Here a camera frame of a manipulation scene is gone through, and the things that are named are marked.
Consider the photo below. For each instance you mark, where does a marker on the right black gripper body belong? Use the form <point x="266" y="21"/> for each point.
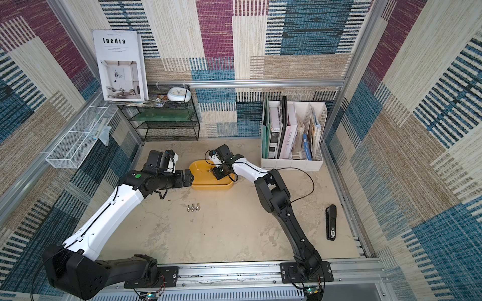
<point x="219" y="171"/>

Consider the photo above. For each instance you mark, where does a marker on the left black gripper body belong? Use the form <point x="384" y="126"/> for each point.
<point x="171" y="180"/>

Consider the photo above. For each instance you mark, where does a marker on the yellow plastic storage box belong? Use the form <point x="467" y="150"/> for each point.
<point x="205" y="180"/>

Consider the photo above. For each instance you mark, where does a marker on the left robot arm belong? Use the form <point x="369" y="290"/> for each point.
<point x="74" y="266"/>

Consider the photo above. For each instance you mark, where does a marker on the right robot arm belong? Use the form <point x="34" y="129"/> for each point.
<point x="275" y="198"/>

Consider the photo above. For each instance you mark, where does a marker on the white file organizer box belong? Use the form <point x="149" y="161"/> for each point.
<point x="302" y="118"/>

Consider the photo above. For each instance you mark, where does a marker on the green folder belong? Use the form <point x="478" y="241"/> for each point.
<point x="265" y="128"/>

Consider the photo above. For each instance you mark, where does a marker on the black binder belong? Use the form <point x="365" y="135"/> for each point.
<point x="283" y="122"/>

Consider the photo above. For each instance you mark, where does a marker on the blue book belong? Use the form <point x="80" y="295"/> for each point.
<point x="306" y="148"/>

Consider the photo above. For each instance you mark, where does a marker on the white round clock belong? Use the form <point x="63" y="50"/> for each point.
<point x="179" y="94"/>

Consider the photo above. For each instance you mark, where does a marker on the black stapler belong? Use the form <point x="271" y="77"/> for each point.
<point x="330" y="216"/>

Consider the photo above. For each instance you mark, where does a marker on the Inedia white magazine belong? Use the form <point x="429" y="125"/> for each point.
<point x="120" y="59"/>

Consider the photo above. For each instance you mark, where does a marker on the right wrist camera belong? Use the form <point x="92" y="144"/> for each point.
<point x="213" y="158"/>

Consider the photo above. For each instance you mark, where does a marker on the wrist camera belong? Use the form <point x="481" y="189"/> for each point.
<point x="172" y="159"/>
<point x="213" y="158"/>

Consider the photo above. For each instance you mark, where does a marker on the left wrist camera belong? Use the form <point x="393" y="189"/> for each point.
<point x="172" y="159"/>

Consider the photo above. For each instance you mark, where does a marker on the black wire shelf rack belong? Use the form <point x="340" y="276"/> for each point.
<point x="159" y="119"/>

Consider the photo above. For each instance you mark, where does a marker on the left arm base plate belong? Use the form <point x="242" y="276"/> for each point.
<point x="165" y="276"/>

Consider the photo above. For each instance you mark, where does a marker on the white wire wall basket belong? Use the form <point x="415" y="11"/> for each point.
<point x="72" y="149"/>

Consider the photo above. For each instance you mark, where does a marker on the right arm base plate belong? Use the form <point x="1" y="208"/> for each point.
<point x="292" y="272"/>

